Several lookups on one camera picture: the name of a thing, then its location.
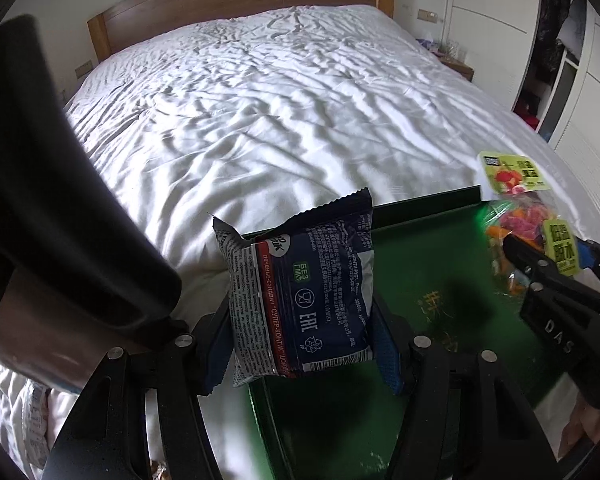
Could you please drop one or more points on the wall socket plate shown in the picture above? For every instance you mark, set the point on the wall socket plate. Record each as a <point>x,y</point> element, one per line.
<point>427,15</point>
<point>83,68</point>

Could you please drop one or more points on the colourful candy bag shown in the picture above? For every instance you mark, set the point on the colourful candy bag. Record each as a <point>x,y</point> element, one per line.
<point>522,220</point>

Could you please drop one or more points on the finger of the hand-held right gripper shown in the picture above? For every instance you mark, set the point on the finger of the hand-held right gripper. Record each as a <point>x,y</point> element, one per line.
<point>540,265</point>
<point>597,257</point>

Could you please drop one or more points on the green tray box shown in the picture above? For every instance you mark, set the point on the green tray box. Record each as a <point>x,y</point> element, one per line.
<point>430,265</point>

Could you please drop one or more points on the glassware on nightstand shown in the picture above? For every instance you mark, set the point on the glassware on nightstand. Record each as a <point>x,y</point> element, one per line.
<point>442,46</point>

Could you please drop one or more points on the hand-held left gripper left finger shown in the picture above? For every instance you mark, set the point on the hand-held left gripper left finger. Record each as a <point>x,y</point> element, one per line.
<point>214,347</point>

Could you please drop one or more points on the brown oatmeal packet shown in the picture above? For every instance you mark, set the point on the brown oatmeal packet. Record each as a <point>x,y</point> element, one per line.
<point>157,471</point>

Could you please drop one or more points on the person's right hand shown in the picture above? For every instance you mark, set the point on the person's right hand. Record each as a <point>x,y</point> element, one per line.
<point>587,422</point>

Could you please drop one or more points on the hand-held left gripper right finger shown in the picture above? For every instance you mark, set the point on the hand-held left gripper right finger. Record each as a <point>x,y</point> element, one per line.
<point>387,355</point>

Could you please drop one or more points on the white and blue snack packet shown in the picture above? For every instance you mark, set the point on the white and blue snack packet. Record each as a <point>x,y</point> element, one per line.
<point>36,420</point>

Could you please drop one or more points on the white wardrobe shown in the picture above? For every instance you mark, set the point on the white wardrobe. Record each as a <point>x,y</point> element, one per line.
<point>490,20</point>

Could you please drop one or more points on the wooden nightstand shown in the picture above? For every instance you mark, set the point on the wooden nightstand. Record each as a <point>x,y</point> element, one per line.
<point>457,66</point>

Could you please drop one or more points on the wooden bed headboard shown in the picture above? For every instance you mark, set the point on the wooden bed headboard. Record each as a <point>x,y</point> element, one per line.
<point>220,0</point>

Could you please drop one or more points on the navy blue snack packet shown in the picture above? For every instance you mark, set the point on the navy blue snack packet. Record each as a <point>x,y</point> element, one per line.
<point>310,290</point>

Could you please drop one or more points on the clothes in wardrobe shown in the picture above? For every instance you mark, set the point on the clothes in wardrobe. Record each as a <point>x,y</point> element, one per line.
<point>552,35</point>

